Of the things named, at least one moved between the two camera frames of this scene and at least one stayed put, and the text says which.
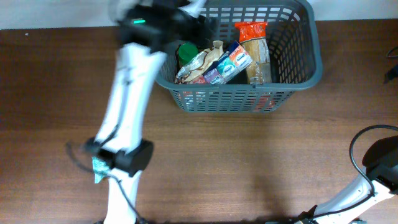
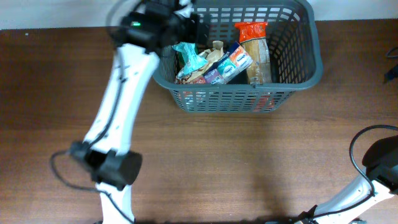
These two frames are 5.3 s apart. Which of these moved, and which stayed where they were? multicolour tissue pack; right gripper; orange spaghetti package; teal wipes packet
Moved: teal wipes packet
Stayed: orange spaghetti package; multicolour tissue pack; right gripper
